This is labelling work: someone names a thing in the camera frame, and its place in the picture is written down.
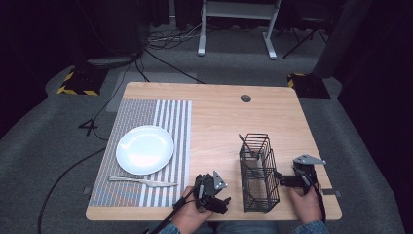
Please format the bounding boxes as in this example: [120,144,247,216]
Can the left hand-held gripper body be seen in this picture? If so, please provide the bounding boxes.
[193,170,229,209]

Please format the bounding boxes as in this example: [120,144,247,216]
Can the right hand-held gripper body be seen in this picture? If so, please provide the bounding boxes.
[291,154,327,197]

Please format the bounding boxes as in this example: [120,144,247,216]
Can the black wire basket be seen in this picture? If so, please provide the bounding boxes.
[239,132,282,214]

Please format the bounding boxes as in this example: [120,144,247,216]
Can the person's right hand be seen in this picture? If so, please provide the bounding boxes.
[288,183,323,225]

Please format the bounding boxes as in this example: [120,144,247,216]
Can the person's left hand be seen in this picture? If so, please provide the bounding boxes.
[170,194,214,234]

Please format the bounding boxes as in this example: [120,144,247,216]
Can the person's legs in jeans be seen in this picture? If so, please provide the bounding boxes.
[194,220,281,234]

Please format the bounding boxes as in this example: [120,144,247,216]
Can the silver table knife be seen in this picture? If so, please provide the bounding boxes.
[107,175,179,188]

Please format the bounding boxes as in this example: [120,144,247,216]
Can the white round plate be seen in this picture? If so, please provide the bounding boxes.
[115,125,175,176]

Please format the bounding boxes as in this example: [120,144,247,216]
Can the black yellow striped stand base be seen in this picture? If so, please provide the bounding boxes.
[56,65,109,97]
[286,72,332,100]

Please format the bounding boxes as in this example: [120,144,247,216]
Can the grey striped placemat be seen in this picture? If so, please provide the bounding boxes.
[88,98,193,209]

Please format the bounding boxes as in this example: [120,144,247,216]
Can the black tripod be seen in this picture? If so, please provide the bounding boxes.
[282,15,329,59]

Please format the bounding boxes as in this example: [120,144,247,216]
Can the dark grey curtain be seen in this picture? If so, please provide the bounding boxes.
[312,0,374,79]

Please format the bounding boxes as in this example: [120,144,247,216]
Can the grey flat stand foot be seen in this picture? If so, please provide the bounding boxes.
[85,56,141,70]

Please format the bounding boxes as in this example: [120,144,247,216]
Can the right hand-held gripper black cable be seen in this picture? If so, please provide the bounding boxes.
[301,175,327,224]

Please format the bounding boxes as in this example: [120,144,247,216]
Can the hand-held gripper black cable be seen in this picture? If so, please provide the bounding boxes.
[301,175,327,224]
[144,180,204,234]

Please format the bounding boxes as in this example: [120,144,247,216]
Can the left hand-held gripper black cable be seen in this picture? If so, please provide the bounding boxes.
[144,180,204,234]

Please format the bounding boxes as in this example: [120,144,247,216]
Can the thin black floor cable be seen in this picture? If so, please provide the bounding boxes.
[142,48,207,85]

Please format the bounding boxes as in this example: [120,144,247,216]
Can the long black floor cable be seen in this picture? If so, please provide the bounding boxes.
[36,146,108,234]

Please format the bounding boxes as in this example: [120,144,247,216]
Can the bundle of floor cables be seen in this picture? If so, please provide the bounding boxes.
[144,19,208,51]

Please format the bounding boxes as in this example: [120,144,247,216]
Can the white desk frame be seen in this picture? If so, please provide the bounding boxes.
[197,0,282,60]

